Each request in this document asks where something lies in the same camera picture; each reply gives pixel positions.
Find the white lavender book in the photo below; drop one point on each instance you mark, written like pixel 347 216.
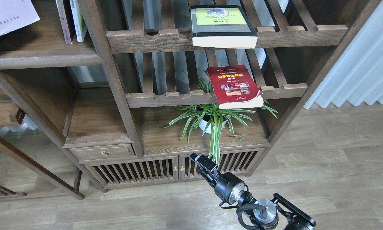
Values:
pixel 15 14

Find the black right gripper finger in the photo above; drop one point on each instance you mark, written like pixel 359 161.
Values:
pixel 207 166

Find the brass drawer knob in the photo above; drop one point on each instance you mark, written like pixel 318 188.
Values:
pixel 104 154

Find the dark wooden bookshelf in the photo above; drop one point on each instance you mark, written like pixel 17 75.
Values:
pixel 116 90

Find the white green upright book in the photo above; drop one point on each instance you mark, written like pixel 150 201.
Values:
pixel 78 20

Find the white plant pot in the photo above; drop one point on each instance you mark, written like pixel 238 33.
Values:
pixel 212 124

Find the green and black book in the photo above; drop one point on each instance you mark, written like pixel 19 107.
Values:
pixel 221 26

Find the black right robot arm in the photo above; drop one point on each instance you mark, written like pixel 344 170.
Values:
pixel 253 214

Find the green spider plant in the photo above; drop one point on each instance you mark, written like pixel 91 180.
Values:
pixel 194 114

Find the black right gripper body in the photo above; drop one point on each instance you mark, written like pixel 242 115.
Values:
pixel 227 186

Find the red cover book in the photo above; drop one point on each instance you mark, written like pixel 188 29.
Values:
pixel 234 87

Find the white curtain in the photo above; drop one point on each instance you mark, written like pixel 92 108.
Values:
pixel 357 77

